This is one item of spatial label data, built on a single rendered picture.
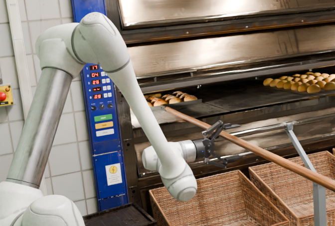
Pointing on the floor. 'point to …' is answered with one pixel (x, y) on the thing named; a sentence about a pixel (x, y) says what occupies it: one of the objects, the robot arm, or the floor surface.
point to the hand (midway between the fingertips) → (237, 141)
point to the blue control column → (102, 182)
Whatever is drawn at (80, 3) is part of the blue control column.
